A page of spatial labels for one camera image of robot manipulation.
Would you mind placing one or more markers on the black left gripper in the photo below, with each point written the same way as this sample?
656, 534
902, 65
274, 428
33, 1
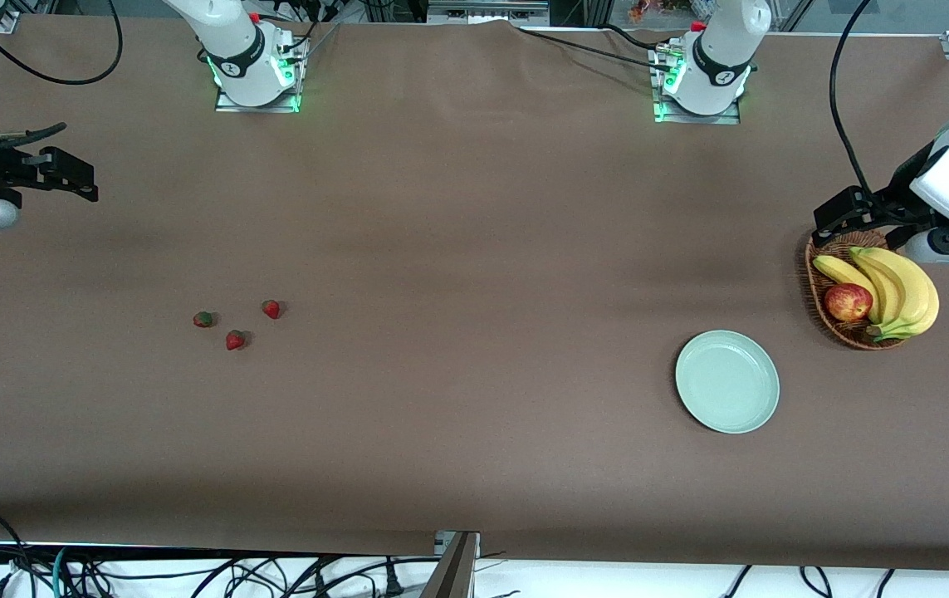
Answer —
900, 195

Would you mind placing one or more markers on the red knitted strawberry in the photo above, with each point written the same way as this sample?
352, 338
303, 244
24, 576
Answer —
271, 309
235, 340
203, 319

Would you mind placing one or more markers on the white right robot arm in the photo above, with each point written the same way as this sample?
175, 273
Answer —
246, 50

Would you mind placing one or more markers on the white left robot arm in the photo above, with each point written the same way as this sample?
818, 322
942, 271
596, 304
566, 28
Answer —
719, 50

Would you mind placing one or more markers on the pale green round plate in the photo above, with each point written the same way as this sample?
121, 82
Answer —
727, 382

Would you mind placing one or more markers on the red apple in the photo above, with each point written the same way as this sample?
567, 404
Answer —
848, 302

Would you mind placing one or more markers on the brown wicker basket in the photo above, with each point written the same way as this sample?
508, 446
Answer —
819, 311

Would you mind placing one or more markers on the yellow banana bunch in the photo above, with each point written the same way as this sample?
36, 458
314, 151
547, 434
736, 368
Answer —
910, 291

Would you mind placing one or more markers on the orange background clutter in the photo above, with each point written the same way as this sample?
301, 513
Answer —
657, 8

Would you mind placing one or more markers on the large table cover sheet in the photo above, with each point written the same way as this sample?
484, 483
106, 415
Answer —
474, 249

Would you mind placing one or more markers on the aluminium profile beam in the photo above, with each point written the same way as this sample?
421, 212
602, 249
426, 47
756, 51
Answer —
453, 569

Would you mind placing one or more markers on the aluminium frame corner bracket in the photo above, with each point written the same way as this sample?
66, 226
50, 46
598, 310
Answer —
5, 22

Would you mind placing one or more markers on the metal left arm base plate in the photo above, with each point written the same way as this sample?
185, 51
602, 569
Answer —
694, 119

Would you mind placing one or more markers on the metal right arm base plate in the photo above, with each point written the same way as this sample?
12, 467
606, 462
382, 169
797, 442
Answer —
258, 108

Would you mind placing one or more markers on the metal background rail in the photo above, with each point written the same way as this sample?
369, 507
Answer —
486, 10

